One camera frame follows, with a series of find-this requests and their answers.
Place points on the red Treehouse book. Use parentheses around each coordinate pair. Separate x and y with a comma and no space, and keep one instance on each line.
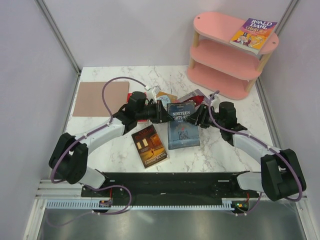
(135,102)

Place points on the tan Othello book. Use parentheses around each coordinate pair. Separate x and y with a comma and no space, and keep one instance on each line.
(166,98)

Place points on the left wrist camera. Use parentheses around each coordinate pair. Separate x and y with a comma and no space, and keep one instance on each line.
(155,90)

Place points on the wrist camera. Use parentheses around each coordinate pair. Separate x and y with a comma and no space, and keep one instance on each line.
(155,90)
(210,99)

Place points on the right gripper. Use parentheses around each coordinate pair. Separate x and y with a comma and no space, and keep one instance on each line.
(198,117)

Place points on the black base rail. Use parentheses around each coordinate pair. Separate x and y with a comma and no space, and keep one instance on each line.
(215,185)

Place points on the pink three-tier shelf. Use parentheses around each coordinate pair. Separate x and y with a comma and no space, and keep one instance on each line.
(216,64)

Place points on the white slotted cable duct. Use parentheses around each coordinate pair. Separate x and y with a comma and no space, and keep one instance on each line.
(100,205)

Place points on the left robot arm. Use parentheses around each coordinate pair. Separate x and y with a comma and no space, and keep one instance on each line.
(69,160)

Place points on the pink Shakespeare story book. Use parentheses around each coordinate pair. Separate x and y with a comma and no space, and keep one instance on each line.
(196,96)

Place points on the Roald Dahl Charlie book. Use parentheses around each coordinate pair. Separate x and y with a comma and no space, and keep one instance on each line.
(253,35)

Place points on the blue Nineteen Eighty-Four book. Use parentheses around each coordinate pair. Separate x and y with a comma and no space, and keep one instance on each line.
(182,134)

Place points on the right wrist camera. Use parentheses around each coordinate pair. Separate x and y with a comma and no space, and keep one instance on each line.
(210,99)

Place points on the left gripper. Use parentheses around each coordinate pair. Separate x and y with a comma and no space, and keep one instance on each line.
(161,115)

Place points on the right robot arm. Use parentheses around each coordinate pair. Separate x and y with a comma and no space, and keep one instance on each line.
(280,175)

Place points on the brown Edward Tulane book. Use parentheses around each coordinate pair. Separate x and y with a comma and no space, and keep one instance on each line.
(149,146)

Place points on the brown cardboard file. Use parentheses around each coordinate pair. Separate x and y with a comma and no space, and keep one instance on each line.
(93,100)

